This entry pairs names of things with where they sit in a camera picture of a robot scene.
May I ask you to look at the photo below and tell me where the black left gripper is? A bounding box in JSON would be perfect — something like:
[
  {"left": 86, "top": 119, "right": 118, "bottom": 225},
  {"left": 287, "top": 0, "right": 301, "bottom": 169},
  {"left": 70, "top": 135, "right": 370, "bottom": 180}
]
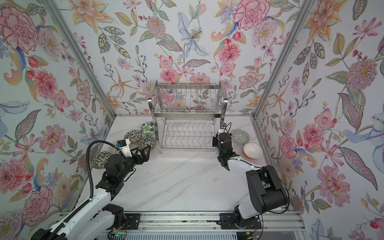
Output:
[{"left": 118, "top": 145, "right": 151, "bottom": 182}]

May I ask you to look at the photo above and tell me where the dark patterned bowl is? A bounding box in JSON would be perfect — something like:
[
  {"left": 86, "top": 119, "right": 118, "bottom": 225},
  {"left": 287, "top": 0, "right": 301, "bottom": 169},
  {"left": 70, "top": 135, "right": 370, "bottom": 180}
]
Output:
[{"left": 91, "top": 152, "right": 111, "bottom": 170}]

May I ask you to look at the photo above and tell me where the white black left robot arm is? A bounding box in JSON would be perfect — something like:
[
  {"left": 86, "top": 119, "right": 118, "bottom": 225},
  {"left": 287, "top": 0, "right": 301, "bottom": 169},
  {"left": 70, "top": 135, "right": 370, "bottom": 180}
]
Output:
[{"left": 31, "top": 146, "right": 151, "bottom": 240}]

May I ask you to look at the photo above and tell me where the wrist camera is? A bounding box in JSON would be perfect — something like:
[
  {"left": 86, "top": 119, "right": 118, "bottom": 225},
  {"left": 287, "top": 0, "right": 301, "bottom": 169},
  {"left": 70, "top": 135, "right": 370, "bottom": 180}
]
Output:
[
  {"left": 117, "top": 139, "right": 132, "bottom": 158},
  {"left": 218, "top": 123, "right": 227, "bottom": 134}
]

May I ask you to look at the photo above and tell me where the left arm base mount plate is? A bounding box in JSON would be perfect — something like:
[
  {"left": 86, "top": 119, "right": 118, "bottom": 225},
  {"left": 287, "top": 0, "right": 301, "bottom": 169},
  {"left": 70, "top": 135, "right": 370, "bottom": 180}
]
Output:
[{"left": 108, "top": 213, "right": 141, "bottom": 230}]

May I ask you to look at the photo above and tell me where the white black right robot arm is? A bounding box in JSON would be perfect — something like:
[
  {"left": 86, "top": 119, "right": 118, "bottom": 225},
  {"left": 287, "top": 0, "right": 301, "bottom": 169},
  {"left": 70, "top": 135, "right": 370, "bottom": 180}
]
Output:
[{"left": 213, "top": 132, "right": 290, "bottom": 223}]

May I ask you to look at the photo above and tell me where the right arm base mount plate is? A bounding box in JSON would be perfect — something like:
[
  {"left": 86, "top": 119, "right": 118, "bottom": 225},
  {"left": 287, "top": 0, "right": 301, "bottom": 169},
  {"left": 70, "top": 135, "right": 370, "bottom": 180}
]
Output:
[{"left": 218, "top": 213, "right": 262, "bottom": 231}]

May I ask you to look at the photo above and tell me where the pale green patterned bowl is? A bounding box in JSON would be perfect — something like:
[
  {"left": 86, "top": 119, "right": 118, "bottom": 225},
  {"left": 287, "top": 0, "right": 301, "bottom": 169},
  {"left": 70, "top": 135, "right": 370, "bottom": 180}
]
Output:
[{"left": 232, "top": 130, "right": 250, "bottom": 145}]

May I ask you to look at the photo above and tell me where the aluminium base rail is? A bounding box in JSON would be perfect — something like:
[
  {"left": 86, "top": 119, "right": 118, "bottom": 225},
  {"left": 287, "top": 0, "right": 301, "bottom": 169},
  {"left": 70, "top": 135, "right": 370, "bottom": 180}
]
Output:
[{"left": 102, "top": 211, "right": 305, "bottom": 234}]

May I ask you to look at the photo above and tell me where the green leaf pattern bowl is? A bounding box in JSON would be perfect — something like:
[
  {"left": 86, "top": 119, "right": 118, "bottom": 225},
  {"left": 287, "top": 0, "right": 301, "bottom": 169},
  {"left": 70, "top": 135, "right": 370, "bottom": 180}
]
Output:
[{"left": 140, "top": 122, "right": 156, "bottom": 136}]

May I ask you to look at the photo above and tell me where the plain white bowl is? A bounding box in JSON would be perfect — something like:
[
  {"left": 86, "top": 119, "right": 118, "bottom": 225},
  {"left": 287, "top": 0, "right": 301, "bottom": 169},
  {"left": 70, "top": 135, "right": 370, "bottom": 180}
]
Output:
[{"left": 243, "top": 143, "right": 263, "bottom": 159}]

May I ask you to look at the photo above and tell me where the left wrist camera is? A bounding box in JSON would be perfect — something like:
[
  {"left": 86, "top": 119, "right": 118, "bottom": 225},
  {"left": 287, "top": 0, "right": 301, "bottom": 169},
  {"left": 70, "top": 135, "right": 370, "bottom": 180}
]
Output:
[{"left": 117, "top": 139, "right": 132, "bottom": 158}]

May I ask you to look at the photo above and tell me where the white lattice pattern bowl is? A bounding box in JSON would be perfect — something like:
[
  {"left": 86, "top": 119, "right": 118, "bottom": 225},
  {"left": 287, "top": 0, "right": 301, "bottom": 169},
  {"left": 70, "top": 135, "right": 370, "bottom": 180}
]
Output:
[{"left": 109, "top": 141, "right": 118, "bottom": 155}]

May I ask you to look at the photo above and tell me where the steel two-tier dish rack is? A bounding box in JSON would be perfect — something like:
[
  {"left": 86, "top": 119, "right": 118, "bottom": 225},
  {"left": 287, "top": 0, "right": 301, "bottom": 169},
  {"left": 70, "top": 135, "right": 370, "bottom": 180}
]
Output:
[{"left": 148, "top": 81, "right": 229, "bottom": 154}]

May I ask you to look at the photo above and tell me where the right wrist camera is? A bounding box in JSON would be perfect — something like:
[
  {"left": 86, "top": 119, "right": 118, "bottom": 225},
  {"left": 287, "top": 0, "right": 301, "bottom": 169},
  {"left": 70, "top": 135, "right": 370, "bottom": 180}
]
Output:
[{"left": 218, "top": 123, "right": 227, "bottom": 134}]

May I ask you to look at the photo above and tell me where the dark speckled pattern bowl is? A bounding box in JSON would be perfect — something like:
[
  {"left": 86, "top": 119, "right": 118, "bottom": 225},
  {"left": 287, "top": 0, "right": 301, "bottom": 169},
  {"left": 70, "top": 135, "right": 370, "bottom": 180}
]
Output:
[{"left": 125, "top": 130, "right": 142, "bottom": 144}]

